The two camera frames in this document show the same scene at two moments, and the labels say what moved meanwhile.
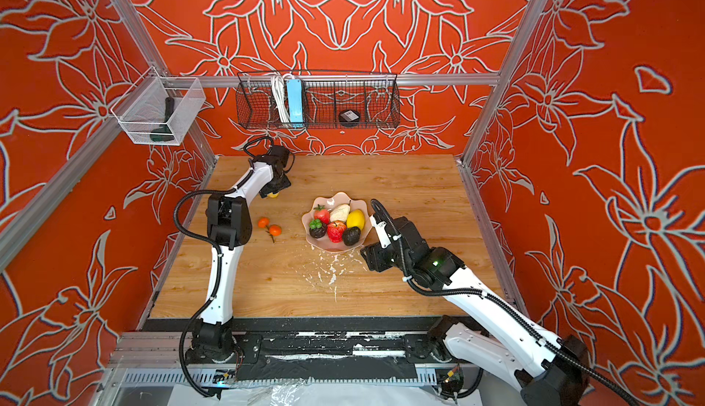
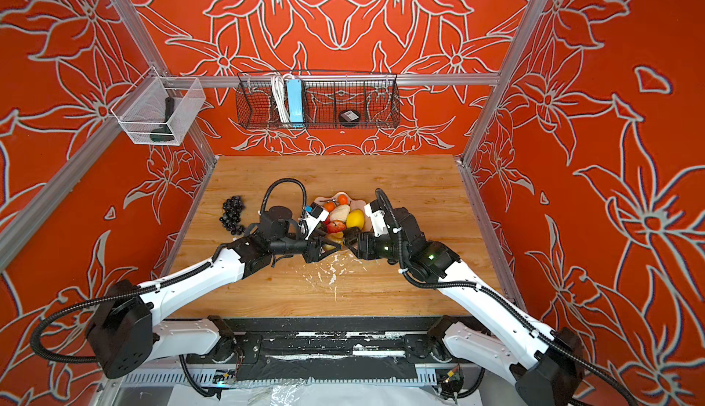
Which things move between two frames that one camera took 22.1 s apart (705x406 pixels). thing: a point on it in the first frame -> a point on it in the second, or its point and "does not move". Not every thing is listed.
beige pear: (340, 212) does not move
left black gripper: (284, 184) -> (315, 247)
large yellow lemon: (356, 219) does not move
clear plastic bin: (160, 110) does not move
